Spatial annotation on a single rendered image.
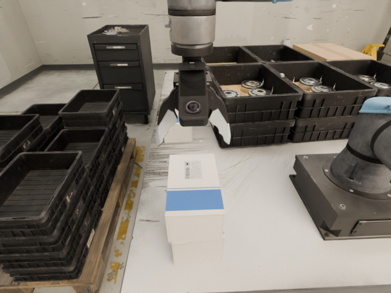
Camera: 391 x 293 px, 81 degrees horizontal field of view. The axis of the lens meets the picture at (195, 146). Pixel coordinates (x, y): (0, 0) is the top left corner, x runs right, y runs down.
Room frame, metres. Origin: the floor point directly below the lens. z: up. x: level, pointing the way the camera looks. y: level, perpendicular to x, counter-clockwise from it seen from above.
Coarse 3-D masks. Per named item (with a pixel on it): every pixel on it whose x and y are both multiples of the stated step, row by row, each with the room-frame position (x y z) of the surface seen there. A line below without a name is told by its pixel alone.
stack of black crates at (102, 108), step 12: (84, 96) 1.67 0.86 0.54; (96, 96) 1.68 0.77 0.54; (108, 96) 1.68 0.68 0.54; (72, 108) 1.46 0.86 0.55; (84, 108) 1.57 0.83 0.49; (96, 108) 1.57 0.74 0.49; (108, 108) 1.36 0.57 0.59; (120, 108) 1.62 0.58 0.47; (72, 120) 1.30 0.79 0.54; (84, 120) 1.30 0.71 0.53; (96, 120) 1.30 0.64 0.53; (108, 120) 1.34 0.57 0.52; (120, 120) 1.58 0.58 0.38; (120, 132) 1.52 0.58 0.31; (120, 144) 1.44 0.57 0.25; (120, 156) 1.41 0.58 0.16
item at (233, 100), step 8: (240, 64) 1.16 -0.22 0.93; (248, 64) 1.16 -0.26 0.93; (256, 64) 1.16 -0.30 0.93; (264, 64) 1.16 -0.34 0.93; (272, 72) 1.03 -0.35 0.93; (216, 80) 0.93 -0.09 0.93; (216, 88) 0.86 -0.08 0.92; (296, 88) 0.84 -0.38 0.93; (224, 96) 0.77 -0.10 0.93; (248, 96) 0.77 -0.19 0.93; (256, 96) 0.77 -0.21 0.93; (264, 96) 0.77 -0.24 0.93; (272, 96) 0.77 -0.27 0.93; (280, 96) 0.77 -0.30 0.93; (288, 96) 0.77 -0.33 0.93; (296, 96) 0.78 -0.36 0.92; (232, 104) 0.75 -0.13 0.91
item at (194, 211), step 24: (192, 168) 0.43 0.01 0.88; (216, 168) 0.43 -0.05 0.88; (168, 192) 0.35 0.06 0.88; (192, 192) 0.35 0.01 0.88; (216, 192) 0.35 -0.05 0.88; (168, 216) 0.29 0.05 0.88; (192, 216) 0.29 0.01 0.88; (216, 216) 0.29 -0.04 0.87; (168, 240) 0.29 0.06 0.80; (192, 240) 0.29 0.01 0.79
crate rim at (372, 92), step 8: (272, 64) 1.17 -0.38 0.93; (280, 64) 1.18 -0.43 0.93; (288, 80) 0.93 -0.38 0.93; (376, 88) 0.84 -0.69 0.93; (304, 96) 0.79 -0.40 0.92; (312, 96) 0.79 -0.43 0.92; (320, 96) 0.79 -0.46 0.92; (328, 96) 0.80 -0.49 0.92; (336, 96) 0.80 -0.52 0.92; (344, 96) 0.80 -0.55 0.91; (352, 96) 0.81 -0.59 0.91; (360, 96) 0.81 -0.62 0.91; (368, 96) 0.82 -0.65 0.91
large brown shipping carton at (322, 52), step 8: (296, 48) 1.71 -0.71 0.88; (304, 48) 1.63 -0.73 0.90; (312, 48) 1.63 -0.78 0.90; (320, 48) 1.63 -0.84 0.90; (328, 48) 1.63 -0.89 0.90; (336, 48) 1.63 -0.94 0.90; (344, 48) 1.63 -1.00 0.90; (312, 56) 1.51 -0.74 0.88; (320, 56) 1.44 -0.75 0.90; (328, 56) 1.42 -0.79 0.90; (336, 56) 1.42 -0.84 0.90; (344, 56) 1.42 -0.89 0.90; (352, 56) 1.42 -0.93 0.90; (360, 56) 1.42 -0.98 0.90; (368, 56) 1.42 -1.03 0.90
